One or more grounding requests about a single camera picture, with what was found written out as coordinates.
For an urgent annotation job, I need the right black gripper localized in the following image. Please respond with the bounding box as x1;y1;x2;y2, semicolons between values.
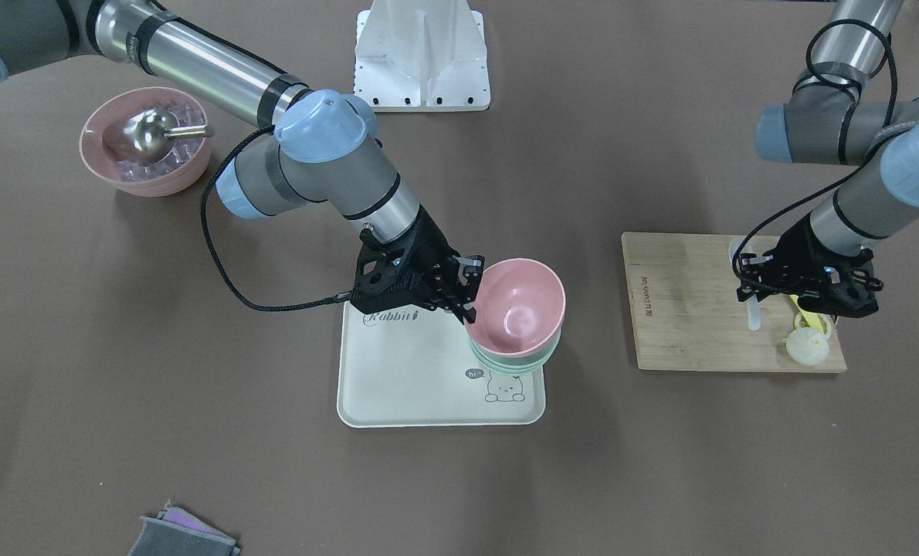
350;208;485;325

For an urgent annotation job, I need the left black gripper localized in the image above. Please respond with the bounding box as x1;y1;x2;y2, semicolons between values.
736;212;883;319

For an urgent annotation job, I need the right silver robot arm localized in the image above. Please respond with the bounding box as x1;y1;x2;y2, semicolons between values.
0;1;485;324

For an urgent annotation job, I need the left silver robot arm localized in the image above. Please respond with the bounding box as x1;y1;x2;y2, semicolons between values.
731;1;919;319

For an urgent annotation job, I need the green bowl stack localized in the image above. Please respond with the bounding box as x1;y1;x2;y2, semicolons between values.
467;331;561;376

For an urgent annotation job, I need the yellow plastic spoon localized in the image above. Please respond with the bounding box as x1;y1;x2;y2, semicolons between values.
790;294;833;337

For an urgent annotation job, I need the pink bowl with ice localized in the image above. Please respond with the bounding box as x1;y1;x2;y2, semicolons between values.
79;86;213;197

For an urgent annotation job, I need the wooden cutting board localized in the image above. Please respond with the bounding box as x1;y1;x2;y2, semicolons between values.
621;232;846;374

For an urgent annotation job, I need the cream rabbit tray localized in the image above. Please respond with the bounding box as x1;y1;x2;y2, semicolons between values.
336;305;547;429

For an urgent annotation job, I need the metal ice scoop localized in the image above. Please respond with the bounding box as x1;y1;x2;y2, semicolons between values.
102;108;215;165

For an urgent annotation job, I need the purple cloth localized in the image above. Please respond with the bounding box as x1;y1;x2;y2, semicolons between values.
157;500;232;539

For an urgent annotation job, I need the grey folded cloth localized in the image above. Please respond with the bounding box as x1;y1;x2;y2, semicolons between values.
128;517;241;555

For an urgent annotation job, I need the lemon slice ring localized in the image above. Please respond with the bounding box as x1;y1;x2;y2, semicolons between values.
795;310;836;339

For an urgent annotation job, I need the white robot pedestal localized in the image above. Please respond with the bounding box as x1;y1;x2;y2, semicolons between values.
353;1;492;113

